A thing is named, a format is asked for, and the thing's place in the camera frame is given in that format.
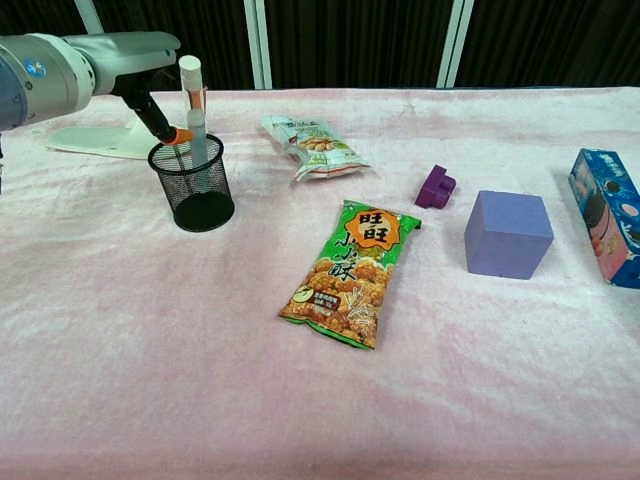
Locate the left black hand orange fingertips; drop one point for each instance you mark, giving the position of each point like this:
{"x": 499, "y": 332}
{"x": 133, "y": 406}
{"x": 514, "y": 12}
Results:
{"x": 130, "y": 57}

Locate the clear test tube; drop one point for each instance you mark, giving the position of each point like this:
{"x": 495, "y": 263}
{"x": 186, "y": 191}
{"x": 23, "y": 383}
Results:
{"x": 191, "y": 90}

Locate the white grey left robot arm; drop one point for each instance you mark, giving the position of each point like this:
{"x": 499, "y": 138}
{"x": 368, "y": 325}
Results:
{"x": 45, "y": 75}

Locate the black mesh pen holder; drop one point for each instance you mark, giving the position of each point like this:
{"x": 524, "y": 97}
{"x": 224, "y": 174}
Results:
{"x": 202, "y": 200}

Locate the white slipper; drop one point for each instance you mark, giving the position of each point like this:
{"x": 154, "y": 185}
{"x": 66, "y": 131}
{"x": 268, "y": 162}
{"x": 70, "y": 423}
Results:
{"x": 90, "y": 140}

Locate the white nut snack bag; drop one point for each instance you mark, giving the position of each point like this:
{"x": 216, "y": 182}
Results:
{"x": 315, "y": 145}

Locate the black background curtain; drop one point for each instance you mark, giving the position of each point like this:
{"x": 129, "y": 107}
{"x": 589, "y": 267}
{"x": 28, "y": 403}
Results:
{"x": 360, "y": 40}

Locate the green rice cracker snack bag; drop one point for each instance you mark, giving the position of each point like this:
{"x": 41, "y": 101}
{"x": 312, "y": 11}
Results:
{"x": 350, "y": 270}

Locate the small purple plastic block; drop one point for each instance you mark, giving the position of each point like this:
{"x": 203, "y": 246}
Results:
{"x": 434, "y": 189}

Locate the pink fluffy tablecloth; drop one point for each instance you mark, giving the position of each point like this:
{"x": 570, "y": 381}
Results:
{"x": 200, "y": 390}

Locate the purple foam cube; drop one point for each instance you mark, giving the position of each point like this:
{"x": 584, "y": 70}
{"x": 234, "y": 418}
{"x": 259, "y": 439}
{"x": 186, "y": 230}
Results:
{"x": 505, "y": 235}

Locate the blue cookie box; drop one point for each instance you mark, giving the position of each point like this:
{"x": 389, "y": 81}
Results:
{"x": 605, "y": 215}

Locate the white slanted frame post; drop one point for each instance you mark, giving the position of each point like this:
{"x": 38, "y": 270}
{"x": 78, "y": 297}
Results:
{"x": 455, "y": 45}

